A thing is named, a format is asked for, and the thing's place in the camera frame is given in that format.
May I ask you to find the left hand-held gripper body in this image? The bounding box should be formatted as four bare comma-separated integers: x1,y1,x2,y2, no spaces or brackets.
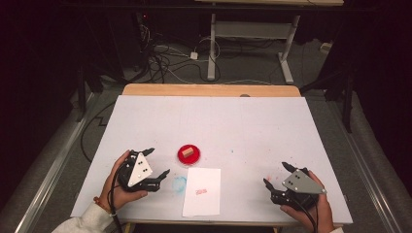
117,149,162,193

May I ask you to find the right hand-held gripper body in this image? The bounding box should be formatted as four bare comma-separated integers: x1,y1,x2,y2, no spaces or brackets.
270,166,327,210

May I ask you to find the round red ink pad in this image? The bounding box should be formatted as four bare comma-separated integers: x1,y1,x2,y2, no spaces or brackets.
176,144,202,165

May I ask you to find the white paper sheet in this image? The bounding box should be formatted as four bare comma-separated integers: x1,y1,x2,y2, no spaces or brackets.
181,167,223,218

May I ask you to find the person's right hand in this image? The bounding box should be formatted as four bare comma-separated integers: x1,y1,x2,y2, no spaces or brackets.
279,170,336,233

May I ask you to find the person's left hand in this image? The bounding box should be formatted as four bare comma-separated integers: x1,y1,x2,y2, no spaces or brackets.
98,150,149,214

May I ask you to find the large white board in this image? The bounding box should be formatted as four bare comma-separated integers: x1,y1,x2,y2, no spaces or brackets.
69,94,355,225

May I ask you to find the black stand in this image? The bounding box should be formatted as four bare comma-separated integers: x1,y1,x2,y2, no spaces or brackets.
75,62,105,123
300,68,357,134

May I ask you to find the wooden table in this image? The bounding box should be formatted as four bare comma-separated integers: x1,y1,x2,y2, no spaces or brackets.
120,83,345,227

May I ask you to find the small white floor box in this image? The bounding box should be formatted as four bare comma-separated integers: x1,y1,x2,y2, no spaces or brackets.
319,41,333,55

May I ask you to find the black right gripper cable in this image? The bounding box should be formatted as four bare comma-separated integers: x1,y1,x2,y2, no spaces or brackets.
290,196,321,233

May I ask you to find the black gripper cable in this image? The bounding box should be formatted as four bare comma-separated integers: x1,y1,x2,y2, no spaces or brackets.
290,196,321,233
108,160,125,233

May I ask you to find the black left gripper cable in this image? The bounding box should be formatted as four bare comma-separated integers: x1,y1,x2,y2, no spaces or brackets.
108,160,125,233

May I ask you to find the orange bracelet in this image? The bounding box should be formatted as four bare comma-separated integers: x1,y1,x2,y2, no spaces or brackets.
92,195,117,217

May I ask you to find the metal floor rail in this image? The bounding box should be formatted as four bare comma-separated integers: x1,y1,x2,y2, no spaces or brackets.
14,91,100,233
326,99,412,233

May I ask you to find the black floor cable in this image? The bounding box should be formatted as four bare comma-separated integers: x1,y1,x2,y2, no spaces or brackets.
80,100,117,163

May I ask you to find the tangle of floor cables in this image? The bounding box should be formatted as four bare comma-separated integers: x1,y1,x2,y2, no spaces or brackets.
134,13,224,84

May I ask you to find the white metal desk frame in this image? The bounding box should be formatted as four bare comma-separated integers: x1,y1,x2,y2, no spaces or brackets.
193,0,345,85

